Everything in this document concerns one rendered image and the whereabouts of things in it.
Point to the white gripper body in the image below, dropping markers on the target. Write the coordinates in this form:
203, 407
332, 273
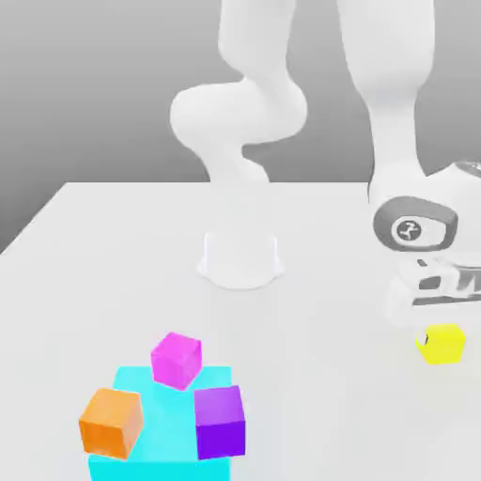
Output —
400, 305

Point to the large cyan box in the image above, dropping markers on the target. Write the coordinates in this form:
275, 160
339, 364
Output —
169, 424

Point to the small yellow cube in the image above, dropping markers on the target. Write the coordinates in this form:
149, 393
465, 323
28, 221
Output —
443, 344

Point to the small magenta cube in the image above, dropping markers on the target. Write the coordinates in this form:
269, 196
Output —
176, 360

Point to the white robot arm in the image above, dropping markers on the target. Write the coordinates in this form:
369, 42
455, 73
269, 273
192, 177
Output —
259, 101

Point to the small orange cube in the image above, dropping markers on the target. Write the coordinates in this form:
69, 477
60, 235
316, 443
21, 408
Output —
111, 422

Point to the small purple cube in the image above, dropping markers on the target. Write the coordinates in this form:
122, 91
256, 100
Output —
220, 422

